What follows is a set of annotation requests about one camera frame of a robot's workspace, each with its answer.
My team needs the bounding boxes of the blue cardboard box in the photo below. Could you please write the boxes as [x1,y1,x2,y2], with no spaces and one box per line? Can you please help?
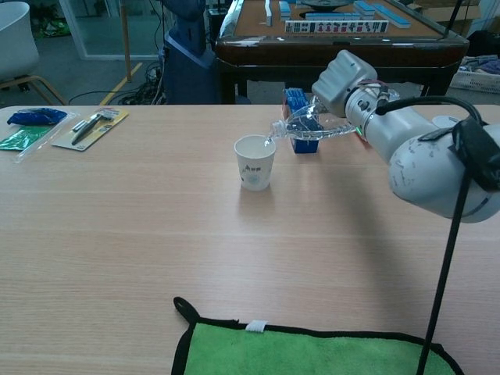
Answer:
[282,87,322,155]

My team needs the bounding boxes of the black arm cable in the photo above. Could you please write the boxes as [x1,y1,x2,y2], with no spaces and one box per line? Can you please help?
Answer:
[375,95,488,375]

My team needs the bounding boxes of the black bag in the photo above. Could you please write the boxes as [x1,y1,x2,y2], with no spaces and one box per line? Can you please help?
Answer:
[466,30,500,59]

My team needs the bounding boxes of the wooden pole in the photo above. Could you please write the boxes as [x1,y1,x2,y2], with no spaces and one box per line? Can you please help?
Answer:
[119,0,133,82]

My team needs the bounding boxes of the floor cable bundle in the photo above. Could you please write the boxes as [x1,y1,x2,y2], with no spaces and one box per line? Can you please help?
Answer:
[70,62,169,105]

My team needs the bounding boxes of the black velcro strap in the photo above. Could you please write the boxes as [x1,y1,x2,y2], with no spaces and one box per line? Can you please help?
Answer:
[418,118,500,192]

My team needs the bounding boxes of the yellow pen blister card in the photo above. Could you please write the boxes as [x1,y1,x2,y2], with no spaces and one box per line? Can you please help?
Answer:
[51,107,130,152]

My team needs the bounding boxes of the transparent plastic water bottle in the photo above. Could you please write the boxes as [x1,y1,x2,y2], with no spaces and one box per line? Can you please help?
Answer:
[264,87,402,148]

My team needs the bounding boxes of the white shell chair wooden legs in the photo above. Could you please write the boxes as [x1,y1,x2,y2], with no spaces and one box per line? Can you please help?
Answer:
[0,1,67,105]

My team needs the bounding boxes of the blue plastic packet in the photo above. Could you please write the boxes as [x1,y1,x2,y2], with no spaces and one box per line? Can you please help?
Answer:
[6,107,68,127]

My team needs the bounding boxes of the white paper cup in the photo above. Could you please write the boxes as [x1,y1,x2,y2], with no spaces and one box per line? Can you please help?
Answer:
[234,134,277,192]

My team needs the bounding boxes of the green foil packet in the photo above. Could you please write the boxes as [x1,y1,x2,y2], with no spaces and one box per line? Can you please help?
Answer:
[0,125,52,151]

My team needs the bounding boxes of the long blue mahjong tile row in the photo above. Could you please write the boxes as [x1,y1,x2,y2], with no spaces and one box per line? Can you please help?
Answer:
[353,0,412,30]

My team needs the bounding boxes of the short blue mahjong tile row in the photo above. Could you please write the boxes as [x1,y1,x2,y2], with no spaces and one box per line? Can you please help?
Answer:
[305,12,366,22]

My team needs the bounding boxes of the clear plastic sleeve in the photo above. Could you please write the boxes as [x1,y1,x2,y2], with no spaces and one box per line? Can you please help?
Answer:
[14,112,81,164]

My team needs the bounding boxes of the white plastic basket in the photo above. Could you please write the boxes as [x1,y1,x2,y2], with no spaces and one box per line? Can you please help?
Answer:
[448,58,500,95]

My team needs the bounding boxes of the white round coaster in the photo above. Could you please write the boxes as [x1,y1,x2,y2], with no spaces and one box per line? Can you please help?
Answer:
[432,115,466,128]

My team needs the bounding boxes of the white-faced mahjong tile row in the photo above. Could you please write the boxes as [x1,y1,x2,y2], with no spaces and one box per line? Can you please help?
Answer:
[284,20,390,34]

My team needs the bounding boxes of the blue robot base column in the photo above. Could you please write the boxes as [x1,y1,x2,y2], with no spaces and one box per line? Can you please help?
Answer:
[159,0,220,105]

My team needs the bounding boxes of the green microfiber cloth black trim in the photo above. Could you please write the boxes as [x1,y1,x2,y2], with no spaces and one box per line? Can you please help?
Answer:
[170,296,465,375]

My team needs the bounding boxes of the dark wooden mahjong table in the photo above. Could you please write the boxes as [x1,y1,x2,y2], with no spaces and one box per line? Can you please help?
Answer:
[215,0,470,105]

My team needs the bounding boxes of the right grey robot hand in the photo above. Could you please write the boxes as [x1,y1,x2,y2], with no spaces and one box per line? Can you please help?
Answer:
[311,49,379,118]

